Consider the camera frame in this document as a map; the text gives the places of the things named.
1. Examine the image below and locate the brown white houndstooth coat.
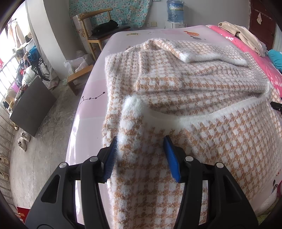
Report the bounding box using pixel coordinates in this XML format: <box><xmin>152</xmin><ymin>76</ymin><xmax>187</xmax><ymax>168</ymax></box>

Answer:
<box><xmin>101</xmin><ymin>38</ymin><xmax>282</xmax><ymax>229</ymax></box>

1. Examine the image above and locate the pink floral blanket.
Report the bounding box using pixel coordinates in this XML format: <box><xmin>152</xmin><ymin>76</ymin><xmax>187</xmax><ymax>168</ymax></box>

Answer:
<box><xmin>207</xmin><ymin>25</ymin><xmax>282</xmax><ymax>97</ymax></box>

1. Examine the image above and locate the teal cloth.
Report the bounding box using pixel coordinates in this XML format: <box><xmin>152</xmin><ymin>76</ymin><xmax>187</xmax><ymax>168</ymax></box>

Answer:
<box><xmin>268</xmin><ymin>49</ymin><xmax>282</xmax><ymax>73</ymax></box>

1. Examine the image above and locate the beige garment pile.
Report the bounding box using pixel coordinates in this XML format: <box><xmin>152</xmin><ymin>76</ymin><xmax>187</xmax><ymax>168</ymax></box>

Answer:
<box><xmin>218</xmin><ymin>21</ymin><xmax>267</xmax><ymax>57</ymax></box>

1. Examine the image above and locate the pair of slippers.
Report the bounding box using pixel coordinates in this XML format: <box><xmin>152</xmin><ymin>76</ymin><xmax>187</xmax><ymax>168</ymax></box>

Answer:
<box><xmin>18</xmin><ymin>131</ymin><xmax>31</xmax><ymax>152</ymax></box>

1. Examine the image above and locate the pink bed sheet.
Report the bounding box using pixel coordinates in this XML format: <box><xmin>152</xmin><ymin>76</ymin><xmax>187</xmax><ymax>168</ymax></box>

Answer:
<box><xmin>65</xmin><ymin>24</ymin><xmax>282</xmax><ymax>225</ymax></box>

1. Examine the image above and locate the dark red wooden door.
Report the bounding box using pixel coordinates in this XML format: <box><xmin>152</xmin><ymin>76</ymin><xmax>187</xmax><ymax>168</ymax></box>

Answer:
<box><xmin>249</xmin><ymin>0</ymin><xmax>276</xmax><ymax>50</ymax></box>

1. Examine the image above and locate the dark grey cabinet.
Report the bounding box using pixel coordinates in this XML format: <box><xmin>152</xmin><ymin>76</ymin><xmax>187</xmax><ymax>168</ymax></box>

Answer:
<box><xmin>10</xmin><ymin>77</ymin><xmax>56</xmax><ymax>137</ymax></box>

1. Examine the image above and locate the small wooden stool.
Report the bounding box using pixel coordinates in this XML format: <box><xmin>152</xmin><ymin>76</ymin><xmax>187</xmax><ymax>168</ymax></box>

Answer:
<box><xmin>67</xmin><ymin>64</ymin><xmax>94</xmax><ymax>95</ymax></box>

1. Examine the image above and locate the white water dispenser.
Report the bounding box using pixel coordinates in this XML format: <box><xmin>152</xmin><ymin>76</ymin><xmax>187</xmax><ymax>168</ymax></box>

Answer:
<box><xmin>165</xmin><ymin>21</ymin><xmax>186</xmax><ymax>29</ymax></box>

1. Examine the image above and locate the clear plastic bag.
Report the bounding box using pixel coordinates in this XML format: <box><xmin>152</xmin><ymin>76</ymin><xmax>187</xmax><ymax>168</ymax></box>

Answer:
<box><xmin>64</xmin><ymin>50</ymin><xmax>93</xmax><ymax>75</ymax></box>

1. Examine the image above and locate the teal floral curtain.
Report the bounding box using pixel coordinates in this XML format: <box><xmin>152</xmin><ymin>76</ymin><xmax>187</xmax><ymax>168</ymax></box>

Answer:
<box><xmin>68</xmin><ymin>0</ymin><xmax>152</xmax><ymax>29</ymax></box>

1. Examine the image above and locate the wooden chair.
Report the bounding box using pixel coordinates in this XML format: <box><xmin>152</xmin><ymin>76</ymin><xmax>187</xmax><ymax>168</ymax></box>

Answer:
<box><xmin>78</xmin><ymin>8</ymin><xmax>130</xmax><ymax>61</ymax></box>

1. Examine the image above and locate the black cloth on chair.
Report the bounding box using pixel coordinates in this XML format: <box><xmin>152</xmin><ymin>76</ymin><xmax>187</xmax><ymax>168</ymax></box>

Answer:
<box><xmin>92</xmin><ymin>20</ymin><xmax>119</xmax><ymax>35</ymax></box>

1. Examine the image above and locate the wall power socket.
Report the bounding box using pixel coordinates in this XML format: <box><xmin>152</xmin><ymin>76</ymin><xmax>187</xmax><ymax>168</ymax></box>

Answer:
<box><xmin>146</xmin><ymin>21</ymin><xmax>157</xmax><ymax>28</ymax></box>

